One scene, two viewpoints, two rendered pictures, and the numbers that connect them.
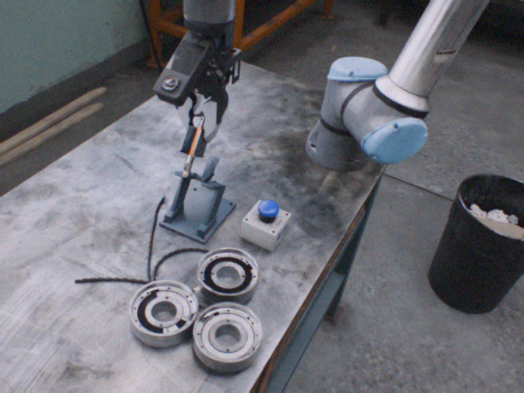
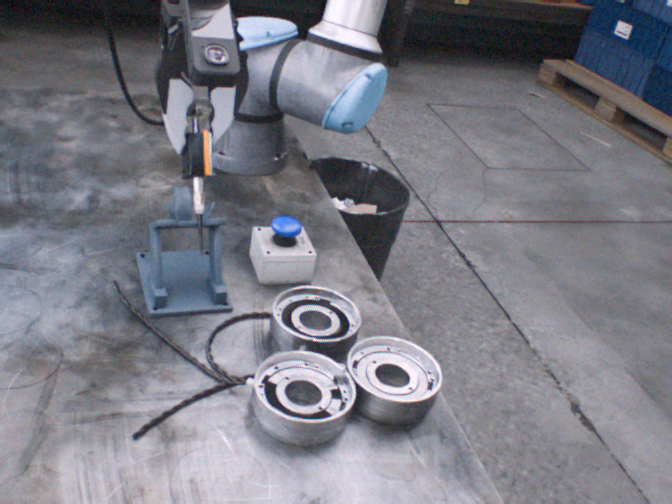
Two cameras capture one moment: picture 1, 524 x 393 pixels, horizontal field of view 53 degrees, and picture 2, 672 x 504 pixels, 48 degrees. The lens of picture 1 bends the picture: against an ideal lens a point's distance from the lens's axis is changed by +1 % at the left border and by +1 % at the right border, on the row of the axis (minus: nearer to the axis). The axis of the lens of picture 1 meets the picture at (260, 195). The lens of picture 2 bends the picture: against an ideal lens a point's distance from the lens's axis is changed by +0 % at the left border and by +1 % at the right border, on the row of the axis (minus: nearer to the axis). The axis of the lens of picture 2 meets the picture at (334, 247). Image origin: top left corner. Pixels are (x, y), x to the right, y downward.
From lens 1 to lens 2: 57 cm
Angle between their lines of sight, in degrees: 38
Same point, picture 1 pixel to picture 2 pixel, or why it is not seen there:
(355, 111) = (299, 78)
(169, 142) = (26, 215)
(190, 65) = (224, 24)
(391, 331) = not seen: hidden behind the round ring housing
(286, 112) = (134, 130)
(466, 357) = not seen: hidden behind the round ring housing
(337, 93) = (254, 66)
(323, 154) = (247, 157)
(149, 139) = not seen: outside the picture
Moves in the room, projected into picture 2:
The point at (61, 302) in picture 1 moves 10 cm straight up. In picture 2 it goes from (150, 472) to (156, 392)
